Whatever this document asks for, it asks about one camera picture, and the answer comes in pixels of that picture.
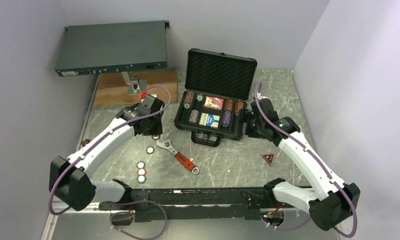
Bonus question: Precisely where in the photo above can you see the green chip in case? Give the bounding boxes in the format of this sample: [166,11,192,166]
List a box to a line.
[196,94,204,102]

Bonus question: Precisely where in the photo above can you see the green poker chip bottom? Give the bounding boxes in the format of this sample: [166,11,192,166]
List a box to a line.
[137,175,146,184]

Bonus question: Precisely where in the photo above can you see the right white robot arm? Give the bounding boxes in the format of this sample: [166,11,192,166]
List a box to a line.
[245,98,360,238]

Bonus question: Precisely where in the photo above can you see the red playing card deck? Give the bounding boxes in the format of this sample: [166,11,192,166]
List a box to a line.
[203,96,224,111]

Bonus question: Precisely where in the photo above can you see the grey metal stand bracket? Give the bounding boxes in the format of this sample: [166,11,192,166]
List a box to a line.
[121,72,147,95]

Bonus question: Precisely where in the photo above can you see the brown chip stack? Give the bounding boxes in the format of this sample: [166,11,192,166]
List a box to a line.
[235,101,244,116]

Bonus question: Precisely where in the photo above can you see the purple cable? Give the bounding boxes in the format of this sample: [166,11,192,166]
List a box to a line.
[48,86,172,240]
[254,81,358,239]

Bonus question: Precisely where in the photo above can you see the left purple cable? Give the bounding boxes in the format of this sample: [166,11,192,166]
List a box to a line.
[48,86,172,240]

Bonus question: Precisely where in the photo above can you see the purple chip stack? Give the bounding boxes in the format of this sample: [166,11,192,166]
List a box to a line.
[222,110,232,128]

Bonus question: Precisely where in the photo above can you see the green poker chip top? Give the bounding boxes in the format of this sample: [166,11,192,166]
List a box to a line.
[146,146,155,155]

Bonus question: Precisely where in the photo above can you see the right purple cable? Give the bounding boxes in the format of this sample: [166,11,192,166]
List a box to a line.
[254,81,358,239]

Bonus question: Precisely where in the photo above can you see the red handled adjustable wrench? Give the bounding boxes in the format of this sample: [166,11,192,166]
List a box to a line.
[156,136,200,175]

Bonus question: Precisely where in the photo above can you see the green poker chip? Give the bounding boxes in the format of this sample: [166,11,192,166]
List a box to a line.
[136,161,146,169]
[137,175,146,184]
[146,146,155,155]

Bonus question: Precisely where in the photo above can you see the black poker set case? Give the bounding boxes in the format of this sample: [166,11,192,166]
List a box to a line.
[174,48,257,147]

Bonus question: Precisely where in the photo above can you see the triangular all in button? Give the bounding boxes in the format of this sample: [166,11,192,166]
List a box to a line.
[261,153,274,166]

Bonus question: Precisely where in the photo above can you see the wooden board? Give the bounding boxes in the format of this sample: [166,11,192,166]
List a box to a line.
[94,69,179,107]

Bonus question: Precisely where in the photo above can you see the copper pipe fitting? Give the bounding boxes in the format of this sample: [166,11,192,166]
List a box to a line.
[81,139,90,147]

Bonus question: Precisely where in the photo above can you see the grey rack-mount network unit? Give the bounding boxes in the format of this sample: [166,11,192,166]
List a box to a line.
[54,20,170,77]

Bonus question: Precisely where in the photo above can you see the blue texas holdem card box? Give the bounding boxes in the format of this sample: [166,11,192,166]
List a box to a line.
[199,112,220,129]

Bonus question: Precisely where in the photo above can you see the orange black chip stack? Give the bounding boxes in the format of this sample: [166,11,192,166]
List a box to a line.
[224,99,234,113]

